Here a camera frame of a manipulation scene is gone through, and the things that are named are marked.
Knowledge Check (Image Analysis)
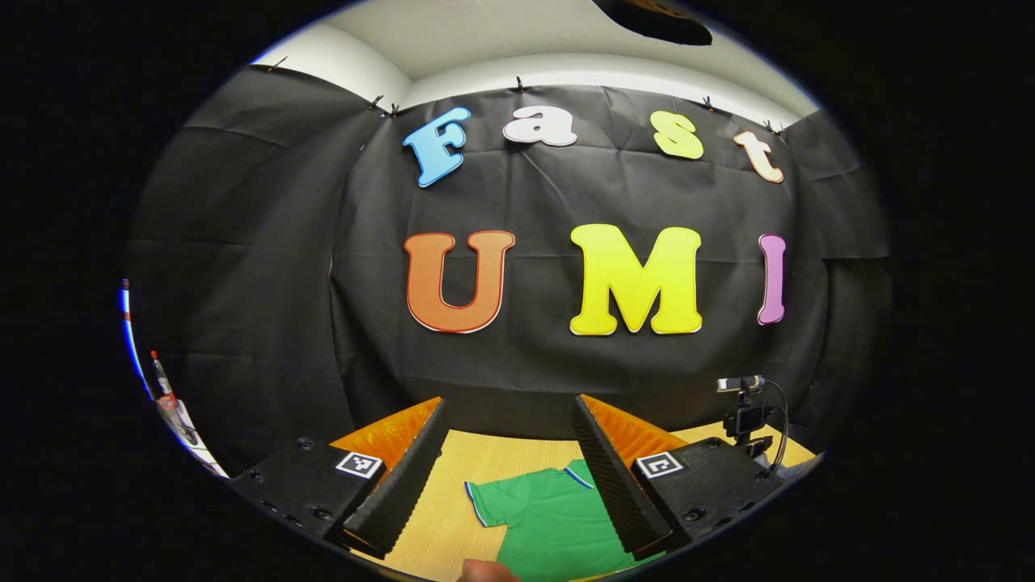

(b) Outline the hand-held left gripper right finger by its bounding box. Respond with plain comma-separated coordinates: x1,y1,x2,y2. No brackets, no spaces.
572,394,787,562

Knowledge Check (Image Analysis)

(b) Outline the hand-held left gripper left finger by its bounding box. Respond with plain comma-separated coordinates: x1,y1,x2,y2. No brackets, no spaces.
229,396,451,560

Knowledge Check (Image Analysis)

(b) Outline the green T-shirt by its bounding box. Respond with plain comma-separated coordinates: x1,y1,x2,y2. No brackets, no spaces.
465,459,668,582

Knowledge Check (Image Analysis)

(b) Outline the white keyboard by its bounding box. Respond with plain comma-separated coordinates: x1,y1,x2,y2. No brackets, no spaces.
174,400,230,478

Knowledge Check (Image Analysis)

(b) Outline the red capped bottle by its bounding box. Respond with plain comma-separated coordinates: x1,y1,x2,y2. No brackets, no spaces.
150,350,199,445

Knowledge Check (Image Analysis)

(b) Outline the black backdrop cloth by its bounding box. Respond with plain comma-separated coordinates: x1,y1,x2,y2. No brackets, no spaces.
129,65,890,478

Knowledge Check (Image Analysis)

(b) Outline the blue lit screen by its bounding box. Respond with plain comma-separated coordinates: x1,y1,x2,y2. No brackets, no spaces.
120,279,154,399

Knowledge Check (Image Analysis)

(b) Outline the black camera on stand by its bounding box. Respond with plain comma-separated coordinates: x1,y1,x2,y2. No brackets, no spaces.
716,374,773,462

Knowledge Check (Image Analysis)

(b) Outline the black camera cable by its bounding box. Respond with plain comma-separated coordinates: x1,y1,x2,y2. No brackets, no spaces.
760,378,790,476

